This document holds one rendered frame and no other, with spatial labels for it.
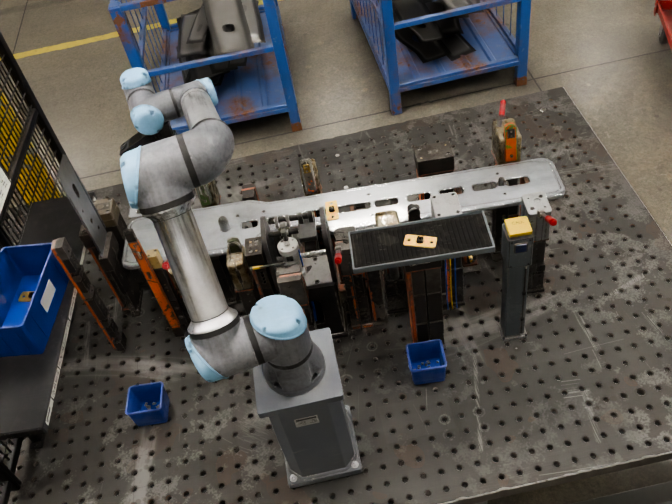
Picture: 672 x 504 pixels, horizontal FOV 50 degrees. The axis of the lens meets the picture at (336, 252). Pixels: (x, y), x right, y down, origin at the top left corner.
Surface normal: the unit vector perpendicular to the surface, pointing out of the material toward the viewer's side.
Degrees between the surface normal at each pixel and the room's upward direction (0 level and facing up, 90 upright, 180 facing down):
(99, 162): 0
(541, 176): 0
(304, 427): 90
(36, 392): 0
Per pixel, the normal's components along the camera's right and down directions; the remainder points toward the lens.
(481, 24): -0.15, -0.67
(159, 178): 0.22, 0.23
